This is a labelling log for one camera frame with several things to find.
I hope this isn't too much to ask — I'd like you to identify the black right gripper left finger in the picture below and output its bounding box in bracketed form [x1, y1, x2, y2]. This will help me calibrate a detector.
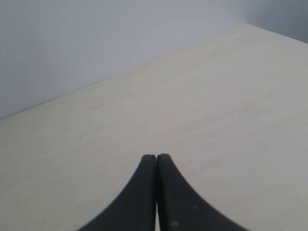
[80, 154, 156, 231]

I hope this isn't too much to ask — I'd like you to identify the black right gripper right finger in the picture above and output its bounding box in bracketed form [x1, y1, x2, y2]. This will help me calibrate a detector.
[156, 154, 246, 231]

